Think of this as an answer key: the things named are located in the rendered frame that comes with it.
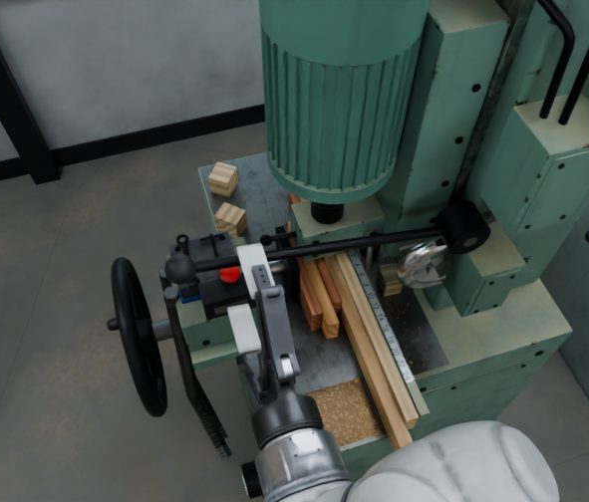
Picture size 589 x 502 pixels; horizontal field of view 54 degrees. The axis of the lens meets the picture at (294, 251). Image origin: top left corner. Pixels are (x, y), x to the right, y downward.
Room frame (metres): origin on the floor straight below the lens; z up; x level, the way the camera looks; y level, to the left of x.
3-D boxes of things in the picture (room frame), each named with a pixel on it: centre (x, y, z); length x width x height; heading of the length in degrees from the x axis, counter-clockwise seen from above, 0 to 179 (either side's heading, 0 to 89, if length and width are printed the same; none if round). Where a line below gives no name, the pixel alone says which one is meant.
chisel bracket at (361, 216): (0.56, -0.07, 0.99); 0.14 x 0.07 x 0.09; 107
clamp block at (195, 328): (0.48, 0.13, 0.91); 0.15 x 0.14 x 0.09; 17
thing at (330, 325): (0.51, -0.03, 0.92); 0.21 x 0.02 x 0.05; 17
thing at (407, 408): (0.55, -0.08, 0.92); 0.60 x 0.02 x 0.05; 17
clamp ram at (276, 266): (0.51, 0.04, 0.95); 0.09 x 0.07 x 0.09; 17
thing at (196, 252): (0.48, 0.13, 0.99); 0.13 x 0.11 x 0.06; 17
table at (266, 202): (0.51, 0.05, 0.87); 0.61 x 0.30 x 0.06; 17
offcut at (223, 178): (0.73, 0.13, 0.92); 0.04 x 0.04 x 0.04; 70
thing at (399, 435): (0.48, -0.08, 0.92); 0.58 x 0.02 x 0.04; 17
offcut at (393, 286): (0.57, -0.18, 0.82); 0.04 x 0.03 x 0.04; 14
